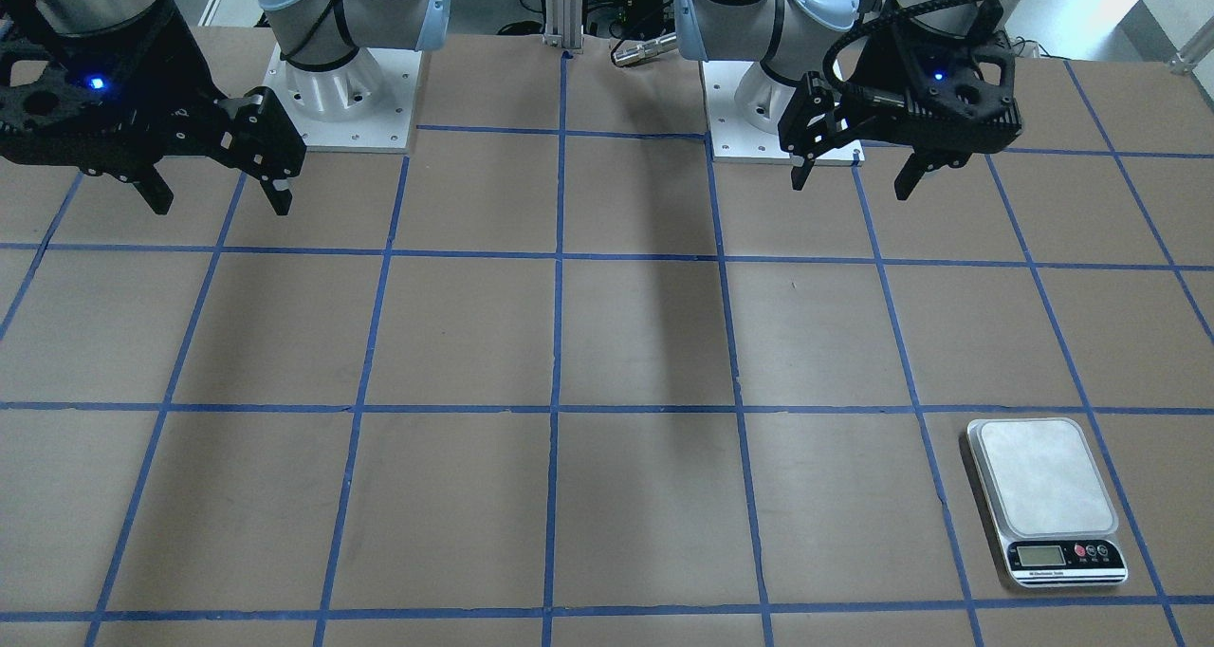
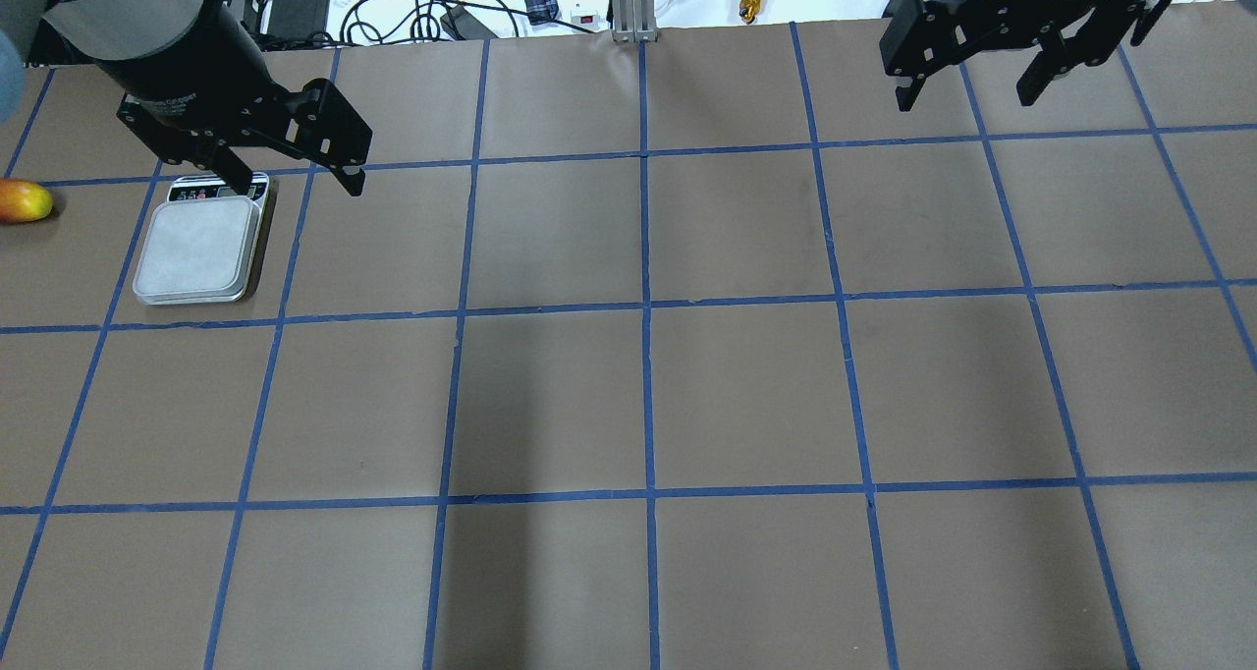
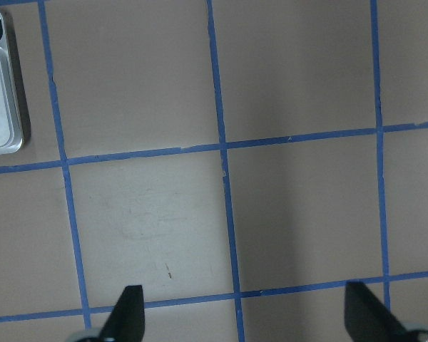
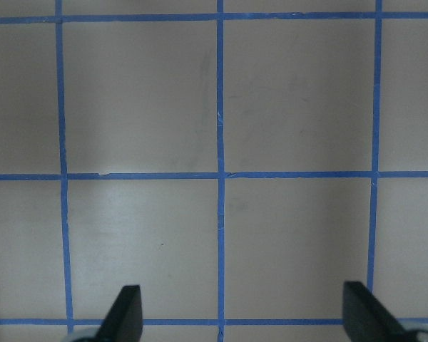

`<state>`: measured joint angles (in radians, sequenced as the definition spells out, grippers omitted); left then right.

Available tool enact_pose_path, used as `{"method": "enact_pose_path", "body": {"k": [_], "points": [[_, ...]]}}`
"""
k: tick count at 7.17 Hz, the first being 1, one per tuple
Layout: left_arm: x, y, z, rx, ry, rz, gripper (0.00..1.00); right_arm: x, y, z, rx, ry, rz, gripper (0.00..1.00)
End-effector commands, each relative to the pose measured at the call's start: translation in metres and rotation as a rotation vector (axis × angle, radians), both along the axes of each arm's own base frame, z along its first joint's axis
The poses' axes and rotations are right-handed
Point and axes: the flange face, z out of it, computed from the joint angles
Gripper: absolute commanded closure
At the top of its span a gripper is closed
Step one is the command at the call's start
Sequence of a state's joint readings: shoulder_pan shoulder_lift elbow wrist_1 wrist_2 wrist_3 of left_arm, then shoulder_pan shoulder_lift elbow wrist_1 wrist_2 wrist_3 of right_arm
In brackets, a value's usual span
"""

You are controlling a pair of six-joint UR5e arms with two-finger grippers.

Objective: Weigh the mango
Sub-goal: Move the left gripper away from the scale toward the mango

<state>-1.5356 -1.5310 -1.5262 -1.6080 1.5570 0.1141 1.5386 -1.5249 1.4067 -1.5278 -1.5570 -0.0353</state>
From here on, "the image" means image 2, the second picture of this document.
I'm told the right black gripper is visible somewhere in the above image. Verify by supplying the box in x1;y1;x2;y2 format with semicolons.
879;0;1148;112

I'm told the digital kitchen scale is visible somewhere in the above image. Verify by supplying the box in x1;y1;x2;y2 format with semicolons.
132;172;272;307

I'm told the red yellow mango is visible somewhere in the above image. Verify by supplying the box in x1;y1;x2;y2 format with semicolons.
0;178;55;224

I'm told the black cable bundle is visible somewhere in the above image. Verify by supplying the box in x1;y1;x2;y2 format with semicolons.
339;0;579;47

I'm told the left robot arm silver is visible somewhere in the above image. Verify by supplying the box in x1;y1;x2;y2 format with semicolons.
3;0;373;196

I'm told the white red switch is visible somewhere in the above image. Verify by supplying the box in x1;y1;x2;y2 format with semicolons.
569;4;603;31

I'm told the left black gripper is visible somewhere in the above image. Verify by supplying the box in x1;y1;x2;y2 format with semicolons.
117;69;373;199

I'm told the black power adapter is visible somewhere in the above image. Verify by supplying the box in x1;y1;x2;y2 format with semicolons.
263;0;331;39

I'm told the aluminium frame post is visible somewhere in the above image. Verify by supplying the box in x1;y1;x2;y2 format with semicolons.
608;0;657;43

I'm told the small blue black box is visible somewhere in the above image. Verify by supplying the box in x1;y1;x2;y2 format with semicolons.
522;0;561;26

